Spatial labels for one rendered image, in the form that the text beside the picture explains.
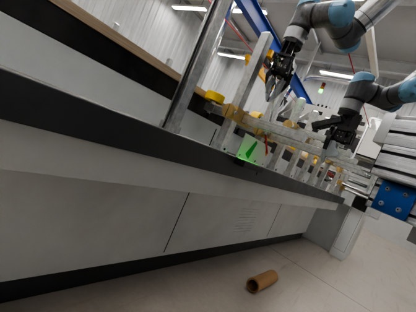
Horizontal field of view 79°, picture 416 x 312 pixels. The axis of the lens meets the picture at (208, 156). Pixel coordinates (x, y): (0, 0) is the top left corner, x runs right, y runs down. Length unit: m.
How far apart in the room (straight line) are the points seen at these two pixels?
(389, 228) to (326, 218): 6.31
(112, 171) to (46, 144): 0.17
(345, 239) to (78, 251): 3.07
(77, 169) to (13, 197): 0.27
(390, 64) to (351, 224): 6.86
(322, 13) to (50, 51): 0.78
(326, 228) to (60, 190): 3.31
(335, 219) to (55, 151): 3.44
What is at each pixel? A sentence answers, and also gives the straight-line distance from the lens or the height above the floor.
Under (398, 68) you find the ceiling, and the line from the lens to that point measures 9.62.
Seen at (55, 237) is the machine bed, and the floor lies 0.24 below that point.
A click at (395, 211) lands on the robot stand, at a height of 0.74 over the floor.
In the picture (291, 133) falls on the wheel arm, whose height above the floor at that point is 0.84.
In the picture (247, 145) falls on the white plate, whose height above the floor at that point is 0.76.
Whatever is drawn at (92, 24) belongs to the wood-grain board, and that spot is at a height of 0.88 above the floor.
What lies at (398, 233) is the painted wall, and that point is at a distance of 9.97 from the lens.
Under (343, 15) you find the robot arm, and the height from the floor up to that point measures 1.21.
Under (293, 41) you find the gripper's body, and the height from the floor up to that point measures 1.13.
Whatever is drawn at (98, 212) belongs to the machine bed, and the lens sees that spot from 0.99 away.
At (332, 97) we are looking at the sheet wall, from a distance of 10.73.
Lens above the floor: 0.73
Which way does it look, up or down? 4 degrees down
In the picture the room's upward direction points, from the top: 23 degrees clockwise
